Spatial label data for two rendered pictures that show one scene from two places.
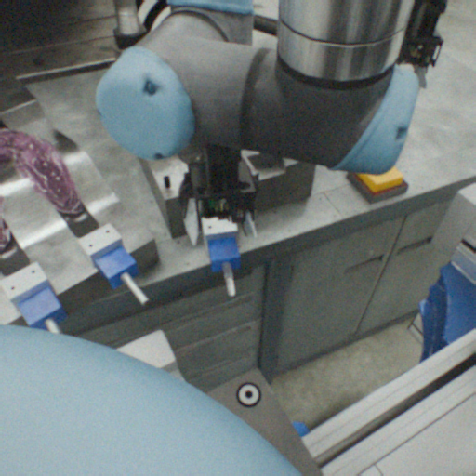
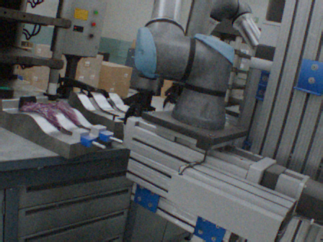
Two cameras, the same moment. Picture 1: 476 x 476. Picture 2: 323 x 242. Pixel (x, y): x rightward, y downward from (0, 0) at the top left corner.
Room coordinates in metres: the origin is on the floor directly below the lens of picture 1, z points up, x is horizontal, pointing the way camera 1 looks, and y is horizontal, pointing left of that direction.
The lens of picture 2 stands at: (-0.75, 0.51, 1.21)
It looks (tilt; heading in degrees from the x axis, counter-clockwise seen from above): 12 degrees down; 333
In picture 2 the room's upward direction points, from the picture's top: 12 degrees clockwise
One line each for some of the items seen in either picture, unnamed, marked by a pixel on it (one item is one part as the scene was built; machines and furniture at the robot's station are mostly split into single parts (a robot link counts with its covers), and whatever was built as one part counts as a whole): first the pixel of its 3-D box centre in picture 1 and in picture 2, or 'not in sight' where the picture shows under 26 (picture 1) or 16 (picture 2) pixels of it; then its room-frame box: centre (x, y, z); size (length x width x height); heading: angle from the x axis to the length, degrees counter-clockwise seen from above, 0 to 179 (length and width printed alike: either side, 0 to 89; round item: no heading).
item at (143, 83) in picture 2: not in sight; (146, 83); (0.40, 0.02, 1.07); 0.08 x 0.08 x 0.05
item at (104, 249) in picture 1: (121, 271); (107, 137); (0.34, 0.16, 0.86); 0.13 x 0.05 x 0.05; 40
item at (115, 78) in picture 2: not in sight; (96, 79); (5.62, -1.03, 0.37); 1.20 x 0.82 x 0.74; 40
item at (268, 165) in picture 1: (266, 169); not in sight; (0.53, -0.04, 0.87); 0.05 x 0.05 x 0.04; 23
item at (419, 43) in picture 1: (419, 29); (177, 93); (0.81, -0.34, 0.99); 0.09 x 0.08 x 0.12; 178
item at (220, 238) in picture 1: (225, 259); not in sight; (0.38, 0.02, 0.83); 0.13 x 0.05 x 0.05; 10
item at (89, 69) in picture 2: not in sight; (64, 74); (4.96, -0.27, 0.47); 1.22 x 0.80 x 0.94; 36
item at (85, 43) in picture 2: not in sight; (65, 101); (1.45, 0.17, 0.74); 0.31 x 0.22 x 1.47; 113
